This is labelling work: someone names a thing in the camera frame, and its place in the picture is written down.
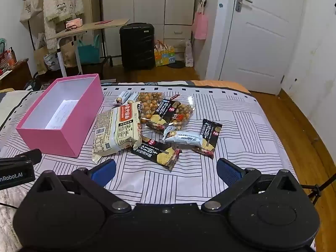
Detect pink hanging bag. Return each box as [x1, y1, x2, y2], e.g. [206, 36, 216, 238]
[191, 10, 209, 41]

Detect pink cardboard box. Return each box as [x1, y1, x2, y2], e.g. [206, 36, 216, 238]
[15, 74, 104, 158]

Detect wooden folding table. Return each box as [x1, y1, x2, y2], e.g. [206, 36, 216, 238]
[47, 18, 131, 78]

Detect teal bag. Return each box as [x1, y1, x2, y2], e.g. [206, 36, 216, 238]
[77, 34, 101, 64]

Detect cream knitted sweater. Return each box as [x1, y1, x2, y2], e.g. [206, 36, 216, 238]
[43, 0, 85, 53]

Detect clear orange nut packet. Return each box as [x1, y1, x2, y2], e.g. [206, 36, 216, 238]
[136, 92, 165, 125]

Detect white door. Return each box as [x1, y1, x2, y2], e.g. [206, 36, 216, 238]
[204, 0, 307, 95]

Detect red printed package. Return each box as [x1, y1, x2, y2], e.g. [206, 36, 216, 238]
[0, 47, 18, 70]

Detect white paper sheet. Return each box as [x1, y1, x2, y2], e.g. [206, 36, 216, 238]
[45, 99, 80, 131]

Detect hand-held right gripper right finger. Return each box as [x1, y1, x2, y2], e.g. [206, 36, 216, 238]
[201, 158, 301, 213]

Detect pair of shoes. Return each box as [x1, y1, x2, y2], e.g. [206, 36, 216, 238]
[24, 75, 51, 91]

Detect white paper bag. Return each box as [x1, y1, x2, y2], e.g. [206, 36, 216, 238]
[184, 38, 195, 68]

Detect beige noodle packet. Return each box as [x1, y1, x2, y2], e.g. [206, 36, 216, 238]
[91, 101, 144, 163]

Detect clear mixed nut packet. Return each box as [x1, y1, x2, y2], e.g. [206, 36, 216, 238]
[167, 95, 195, 127]

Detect beige tote bag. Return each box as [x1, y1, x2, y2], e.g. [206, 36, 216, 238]
[19, 0, 44, 30]

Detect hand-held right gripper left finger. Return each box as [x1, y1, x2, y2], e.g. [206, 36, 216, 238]
[35, 159, 132, 215]

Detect black suitcase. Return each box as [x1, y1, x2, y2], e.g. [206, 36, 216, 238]
[119, 23, 155, 71]

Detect pink tissue pack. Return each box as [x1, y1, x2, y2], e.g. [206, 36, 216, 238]
[65, 18, 83, 30]

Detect colourful gift bag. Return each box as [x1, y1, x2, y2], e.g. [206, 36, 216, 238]
[154, 39, 176, 67]

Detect black snack packet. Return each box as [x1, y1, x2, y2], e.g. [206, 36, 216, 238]
[145, 98, 180, 135]
[191, 118, 223, 160]
[130, 135, 182, 171]

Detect white blue snack packet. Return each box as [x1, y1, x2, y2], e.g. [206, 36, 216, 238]
[162, 129, 204, 148]

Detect brown paper bag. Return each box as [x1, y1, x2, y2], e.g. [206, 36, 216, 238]
[33, 33, 49, 75]

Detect white wardrobe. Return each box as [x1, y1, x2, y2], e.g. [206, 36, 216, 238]
[101, 0, 196, 55]

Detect wooden nightstand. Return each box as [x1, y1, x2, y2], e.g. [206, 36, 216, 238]
[0, 59, 33, 91]

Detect orange bed sheet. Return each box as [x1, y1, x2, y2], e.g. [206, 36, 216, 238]
[190, 80, 252, 94]

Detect cream quilt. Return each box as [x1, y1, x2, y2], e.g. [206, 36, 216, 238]
[0, 89, 49, 132]

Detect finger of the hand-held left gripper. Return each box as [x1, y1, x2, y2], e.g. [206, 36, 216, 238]
[0, 148, 43, 166]

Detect grey marbled blanket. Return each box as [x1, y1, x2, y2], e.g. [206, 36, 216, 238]
[0, 188, 36, 252]

